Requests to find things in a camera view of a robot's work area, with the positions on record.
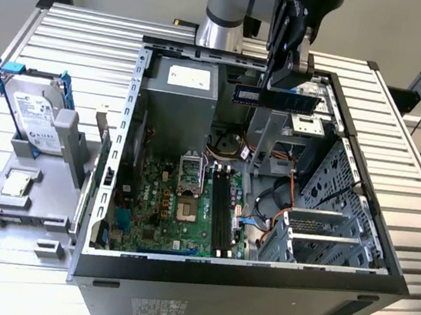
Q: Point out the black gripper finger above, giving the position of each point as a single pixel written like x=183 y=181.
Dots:
x=308 y=63
x=286 y=39

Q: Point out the dark RAM stick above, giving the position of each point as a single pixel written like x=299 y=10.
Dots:
x=291 y=102
x=24 y=215

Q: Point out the black RAM slot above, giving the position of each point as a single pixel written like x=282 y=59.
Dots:
x=227 y=206
x=216 y=205

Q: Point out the silver drive bay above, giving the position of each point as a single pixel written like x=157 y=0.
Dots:
x=264 y=133

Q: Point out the black bar with yellow end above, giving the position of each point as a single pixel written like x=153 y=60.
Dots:
x=187 y=24

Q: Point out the grey power supply unit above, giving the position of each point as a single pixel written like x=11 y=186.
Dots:
x=177 y=114

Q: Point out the silver disk bay cage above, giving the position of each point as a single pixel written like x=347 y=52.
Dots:
x=312 y=237

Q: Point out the CPU socket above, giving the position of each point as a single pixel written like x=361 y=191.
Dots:
x=188 y=209

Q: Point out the green motherboard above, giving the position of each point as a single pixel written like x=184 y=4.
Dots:
x=150 y=204

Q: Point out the black open PC case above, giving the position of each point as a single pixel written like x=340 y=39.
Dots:
x=215 y=302

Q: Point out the hard disk in blue carrier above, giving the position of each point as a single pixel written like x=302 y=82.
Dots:
x=33 y=115

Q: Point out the grey parts rack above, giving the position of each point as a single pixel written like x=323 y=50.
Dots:
x=51 y=191

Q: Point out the silver CPU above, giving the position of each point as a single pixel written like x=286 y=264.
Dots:
x=17 y=183

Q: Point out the black table bracket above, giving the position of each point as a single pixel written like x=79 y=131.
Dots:
x=402 y=99

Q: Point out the graphics card with metal bracket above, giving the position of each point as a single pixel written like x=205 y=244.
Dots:
x=104 y=147

